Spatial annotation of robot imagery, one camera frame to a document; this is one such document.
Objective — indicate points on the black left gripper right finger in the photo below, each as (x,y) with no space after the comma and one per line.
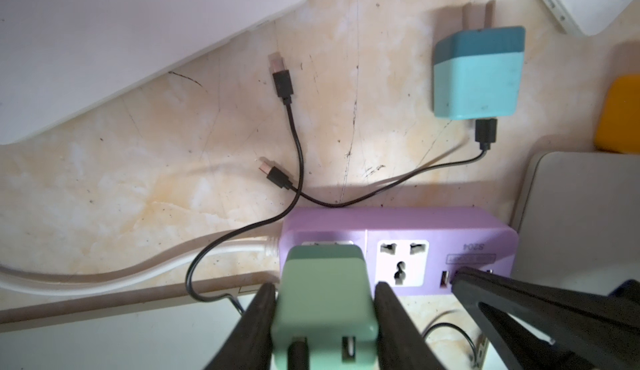
(399,345)

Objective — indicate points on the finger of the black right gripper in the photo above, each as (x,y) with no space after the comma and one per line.
(536,327)

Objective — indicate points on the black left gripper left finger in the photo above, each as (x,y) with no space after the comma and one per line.
(249,345)

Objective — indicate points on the black charger cable green adapter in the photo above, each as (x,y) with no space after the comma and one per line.
(284,90)

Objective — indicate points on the silver laptop front left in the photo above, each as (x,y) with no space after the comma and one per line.
(175,333)

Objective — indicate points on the silver laptop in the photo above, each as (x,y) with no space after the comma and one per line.
(175,333)
(577,218)

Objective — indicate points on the silver laptop front right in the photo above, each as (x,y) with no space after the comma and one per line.
(577,218)

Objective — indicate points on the white laptop left back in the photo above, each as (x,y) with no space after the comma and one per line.
(60,58)

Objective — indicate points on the purple power strip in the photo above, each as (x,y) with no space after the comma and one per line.
(417,251)

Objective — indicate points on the yellow power strip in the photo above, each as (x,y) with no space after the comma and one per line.
(618,126)

